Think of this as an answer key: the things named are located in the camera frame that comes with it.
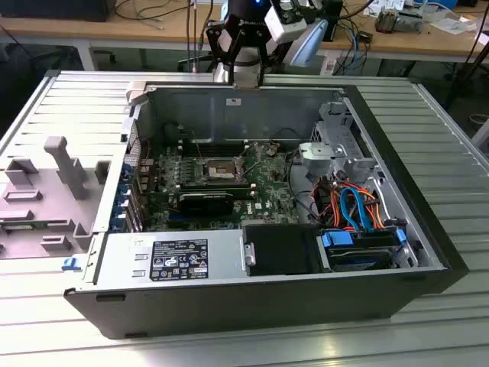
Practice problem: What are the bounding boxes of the CPU socket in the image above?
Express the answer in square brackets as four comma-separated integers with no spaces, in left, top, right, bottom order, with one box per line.
[198,154,248,184]

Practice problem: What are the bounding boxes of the green motherboard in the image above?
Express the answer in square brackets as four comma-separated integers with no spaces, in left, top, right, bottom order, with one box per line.
[139,139,305,232]

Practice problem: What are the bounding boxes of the hard disk in blue carrier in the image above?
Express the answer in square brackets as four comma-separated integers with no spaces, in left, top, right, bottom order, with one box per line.
[316,225,408,273]

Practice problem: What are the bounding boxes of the thin black wire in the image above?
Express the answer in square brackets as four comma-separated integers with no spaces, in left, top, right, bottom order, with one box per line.
[269,128,318,143]

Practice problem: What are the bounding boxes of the silver power supply unit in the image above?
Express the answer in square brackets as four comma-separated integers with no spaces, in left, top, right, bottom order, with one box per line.
[86,229,248,286]

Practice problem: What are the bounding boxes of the long wooden desk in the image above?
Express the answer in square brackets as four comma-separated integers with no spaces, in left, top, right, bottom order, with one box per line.
[0,0,489,64]

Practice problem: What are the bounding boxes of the black NVIDIA graphics card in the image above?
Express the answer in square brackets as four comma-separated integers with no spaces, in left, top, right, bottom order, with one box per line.
[177,190,235,216]

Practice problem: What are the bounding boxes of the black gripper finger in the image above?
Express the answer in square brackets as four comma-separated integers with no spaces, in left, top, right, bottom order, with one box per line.
[206,23,245,84]
[246,30,273,87]

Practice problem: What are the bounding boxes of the orange power wire bundle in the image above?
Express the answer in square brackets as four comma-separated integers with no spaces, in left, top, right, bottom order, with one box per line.
[309,178,387,230]

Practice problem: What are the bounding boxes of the large black equipment box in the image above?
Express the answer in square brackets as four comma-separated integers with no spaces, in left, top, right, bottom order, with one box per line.
[0,0,118,23]

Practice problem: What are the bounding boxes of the black open PC case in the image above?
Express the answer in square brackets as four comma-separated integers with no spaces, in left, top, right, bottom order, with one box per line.
[63,79,470,340]

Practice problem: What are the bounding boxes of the pale blue teach pendant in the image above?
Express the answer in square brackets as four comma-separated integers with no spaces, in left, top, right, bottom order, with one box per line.
[290,18,330,69]

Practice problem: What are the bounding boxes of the white paper sheets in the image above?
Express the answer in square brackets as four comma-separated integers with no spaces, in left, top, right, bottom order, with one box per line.
[428,13,479,36]

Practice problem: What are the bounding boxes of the grey plastic parts rack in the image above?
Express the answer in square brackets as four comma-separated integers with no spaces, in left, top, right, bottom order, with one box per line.
[0,135,112,261]

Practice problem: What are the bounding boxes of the black tripod leg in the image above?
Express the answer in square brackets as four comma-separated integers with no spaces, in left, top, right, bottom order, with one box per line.
[445,32,489,112]

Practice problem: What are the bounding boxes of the blue flat data wire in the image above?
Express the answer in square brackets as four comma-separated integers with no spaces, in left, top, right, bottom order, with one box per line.
[338,185,378,234]

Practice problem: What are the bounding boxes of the silver metal drive cage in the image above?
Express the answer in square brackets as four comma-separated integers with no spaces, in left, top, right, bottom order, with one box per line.
[305,99,383,184]

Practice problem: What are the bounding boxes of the grey metal device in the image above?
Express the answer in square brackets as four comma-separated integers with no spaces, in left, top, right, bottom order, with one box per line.
[397,10,424,34]

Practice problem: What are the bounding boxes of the thick black wire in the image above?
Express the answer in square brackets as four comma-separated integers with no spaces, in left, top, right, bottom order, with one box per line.
[285,151,322,226]

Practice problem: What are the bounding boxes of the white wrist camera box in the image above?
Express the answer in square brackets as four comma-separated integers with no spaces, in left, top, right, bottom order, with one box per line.
[264,4,309,44]

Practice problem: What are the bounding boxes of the tall black box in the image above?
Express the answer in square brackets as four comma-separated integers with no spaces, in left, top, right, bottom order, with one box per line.
[322,0,345,43]

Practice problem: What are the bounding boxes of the metal CPU cooler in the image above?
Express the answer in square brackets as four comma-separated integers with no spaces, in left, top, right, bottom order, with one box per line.
[374,8,399,34]

